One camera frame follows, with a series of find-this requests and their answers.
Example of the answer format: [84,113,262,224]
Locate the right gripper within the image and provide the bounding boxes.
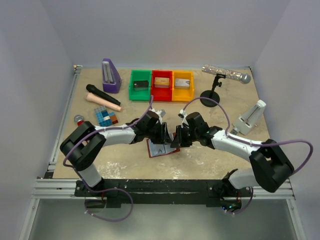
[170,124,200,148]

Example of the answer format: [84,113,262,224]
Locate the silver card stack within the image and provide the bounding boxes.
[174,78,191,89]

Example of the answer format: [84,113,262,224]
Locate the black microphone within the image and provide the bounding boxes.
[86,84,121,106]

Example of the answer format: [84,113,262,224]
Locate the blue toy brick block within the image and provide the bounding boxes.
[94,106,119,127]

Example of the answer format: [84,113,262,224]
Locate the black card stack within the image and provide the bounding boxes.
[133,80,149,92]

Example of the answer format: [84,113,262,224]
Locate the silver glitter microphone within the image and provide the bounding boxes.
[202,64,251,84]

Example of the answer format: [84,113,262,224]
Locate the gold card stack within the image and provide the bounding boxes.
[154,77,170,88]

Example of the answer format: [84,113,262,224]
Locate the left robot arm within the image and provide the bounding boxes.
[59,110,174,196]

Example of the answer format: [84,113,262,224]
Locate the white metronome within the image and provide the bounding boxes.
[230,100,266,135]

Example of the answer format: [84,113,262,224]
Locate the aluminium frame rail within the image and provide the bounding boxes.
[32,65,83,199]

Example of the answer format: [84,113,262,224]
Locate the purple metronome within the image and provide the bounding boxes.
[101,58,122,94]

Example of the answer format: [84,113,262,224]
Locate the red glitter microphone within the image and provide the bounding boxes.
[73,114,85,126]

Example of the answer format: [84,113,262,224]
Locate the pink microphone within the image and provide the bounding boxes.
[85,93,122,112]

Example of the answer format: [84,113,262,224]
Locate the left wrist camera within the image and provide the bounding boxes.
[152,108,166,118]

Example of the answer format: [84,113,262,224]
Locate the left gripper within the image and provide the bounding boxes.
[145,122,172,145]

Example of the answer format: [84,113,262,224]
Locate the yellow plastic bin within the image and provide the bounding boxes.
[172,70,195,102]

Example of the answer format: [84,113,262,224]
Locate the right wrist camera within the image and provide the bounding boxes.
[178,109,189,126]

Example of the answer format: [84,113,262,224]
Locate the red leather card holder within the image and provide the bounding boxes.
[146,139,180,158]

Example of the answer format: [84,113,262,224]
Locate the red plastic bin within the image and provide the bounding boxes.
[150,70,173,102]

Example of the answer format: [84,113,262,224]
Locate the black microphone stand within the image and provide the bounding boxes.
[200,74,226,108]

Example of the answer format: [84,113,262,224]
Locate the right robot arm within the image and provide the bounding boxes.
[170,110,295,196]

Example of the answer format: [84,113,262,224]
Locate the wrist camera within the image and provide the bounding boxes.
[152,108,166,118]
[178,109,189,126]

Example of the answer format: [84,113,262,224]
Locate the blue credit card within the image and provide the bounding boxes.
[147,139,167,158]

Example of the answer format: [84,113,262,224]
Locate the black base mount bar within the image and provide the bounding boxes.
[74,179,251,210]

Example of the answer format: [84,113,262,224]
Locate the green plastic bin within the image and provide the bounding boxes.
[128,69,152,102]

